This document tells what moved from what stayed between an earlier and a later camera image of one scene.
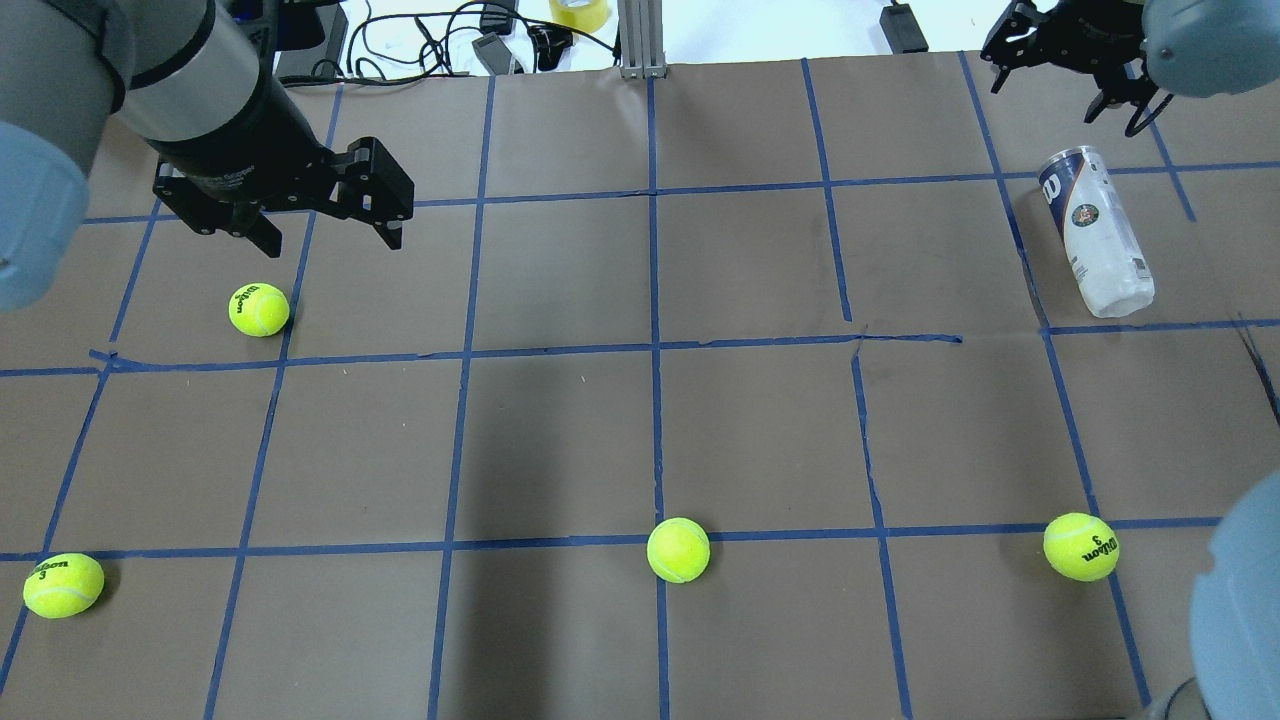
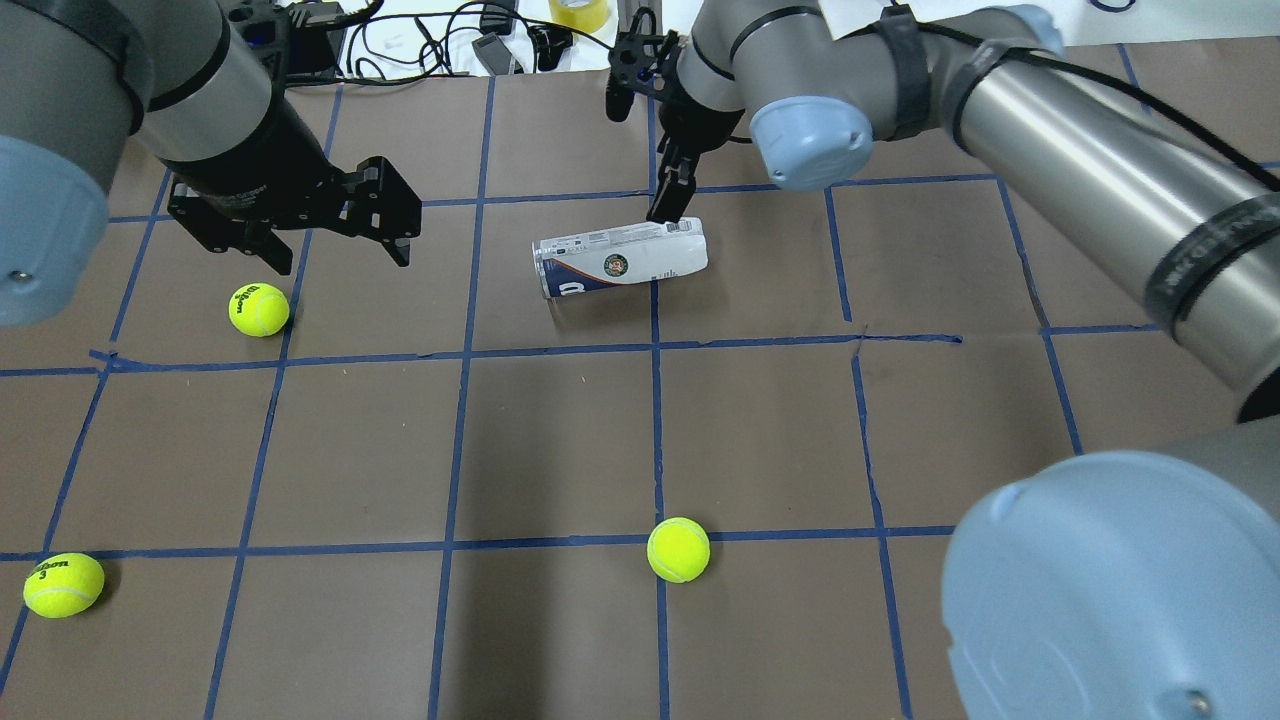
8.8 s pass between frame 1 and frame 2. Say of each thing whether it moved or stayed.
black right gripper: moved
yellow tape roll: stayed
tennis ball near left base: stayed
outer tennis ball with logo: stayed
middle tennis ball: stayed
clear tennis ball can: moved
